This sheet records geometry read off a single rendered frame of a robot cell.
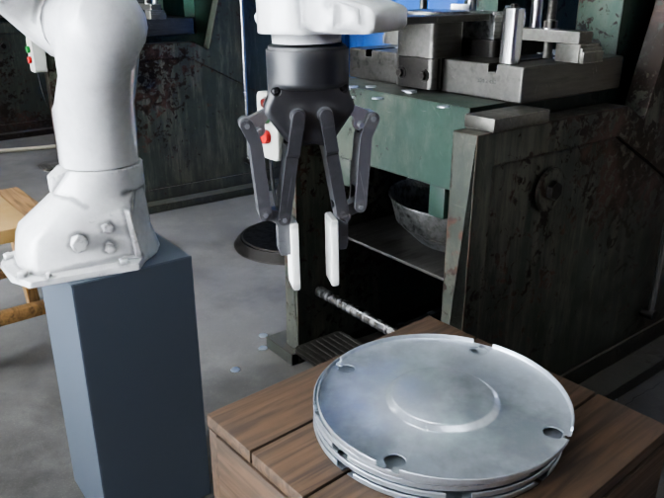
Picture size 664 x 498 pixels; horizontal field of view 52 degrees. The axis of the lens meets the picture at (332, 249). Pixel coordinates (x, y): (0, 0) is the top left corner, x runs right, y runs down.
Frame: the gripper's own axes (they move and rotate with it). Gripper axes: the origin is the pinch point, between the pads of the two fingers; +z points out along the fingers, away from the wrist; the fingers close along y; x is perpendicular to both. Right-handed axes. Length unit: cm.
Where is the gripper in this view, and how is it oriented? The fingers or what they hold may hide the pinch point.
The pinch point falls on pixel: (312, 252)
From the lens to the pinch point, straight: 68.7
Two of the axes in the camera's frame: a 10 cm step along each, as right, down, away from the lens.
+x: 2.3, 3.5, -9.1
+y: -9.7, 1.0, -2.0
